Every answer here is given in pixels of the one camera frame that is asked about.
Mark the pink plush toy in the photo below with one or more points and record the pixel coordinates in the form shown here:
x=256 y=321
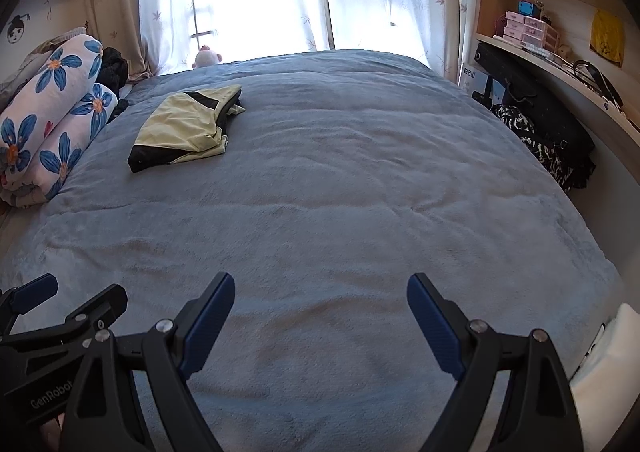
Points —
x=205 y=57

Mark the black clothes pile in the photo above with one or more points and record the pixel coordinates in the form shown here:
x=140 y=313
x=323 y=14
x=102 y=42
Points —
x=114 y=67

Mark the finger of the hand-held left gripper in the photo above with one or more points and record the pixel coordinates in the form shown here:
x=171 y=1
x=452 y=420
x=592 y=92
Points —
x=30 y=293
x=100 y=302

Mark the black headphones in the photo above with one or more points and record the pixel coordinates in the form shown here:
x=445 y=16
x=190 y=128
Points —
x=597 y=77

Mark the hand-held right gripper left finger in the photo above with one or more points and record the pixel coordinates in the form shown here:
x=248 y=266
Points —
x=207 y=327

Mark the beige and black hooded jacket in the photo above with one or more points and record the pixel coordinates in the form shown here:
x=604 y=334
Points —
x=175 y=127

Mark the black bag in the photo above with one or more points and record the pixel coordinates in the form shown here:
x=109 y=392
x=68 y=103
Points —
x=545 y=107

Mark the pink storage drawer boxes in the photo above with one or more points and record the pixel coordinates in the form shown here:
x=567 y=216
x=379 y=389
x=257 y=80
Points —
x=530 y=32

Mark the white pillow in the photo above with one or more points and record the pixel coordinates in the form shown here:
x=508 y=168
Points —
x=620 y=347

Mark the yellow hanging cloth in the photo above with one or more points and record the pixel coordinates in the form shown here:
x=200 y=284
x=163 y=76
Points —
x=607 y=37

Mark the blue floral folded quilt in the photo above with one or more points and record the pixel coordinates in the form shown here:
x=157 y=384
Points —
x=50 y=132

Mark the grey-blue bed blanket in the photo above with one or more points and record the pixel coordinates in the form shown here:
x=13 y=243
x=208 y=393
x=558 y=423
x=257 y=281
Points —
x=325 y=182

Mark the small beige figurine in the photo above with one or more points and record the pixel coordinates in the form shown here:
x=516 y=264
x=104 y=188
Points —
x=566 y=51

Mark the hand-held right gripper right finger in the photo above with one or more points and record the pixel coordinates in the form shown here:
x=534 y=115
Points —
x=435 y=327

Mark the small blue box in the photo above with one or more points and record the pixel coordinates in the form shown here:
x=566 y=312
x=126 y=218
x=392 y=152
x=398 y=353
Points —
x=527 y=8

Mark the black and white patterned cloth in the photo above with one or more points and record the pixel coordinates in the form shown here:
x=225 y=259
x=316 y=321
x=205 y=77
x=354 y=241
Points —
x=515 y=122

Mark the cartoon face wall sticker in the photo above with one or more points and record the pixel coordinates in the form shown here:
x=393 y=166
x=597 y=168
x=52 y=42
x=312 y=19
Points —
x=17 y=32

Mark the thin grey pole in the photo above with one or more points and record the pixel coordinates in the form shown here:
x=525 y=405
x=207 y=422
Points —
x=194 y=7

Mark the white and blue cardboard box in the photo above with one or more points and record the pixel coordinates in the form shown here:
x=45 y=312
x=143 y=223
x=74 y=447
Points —
x=470 y=80

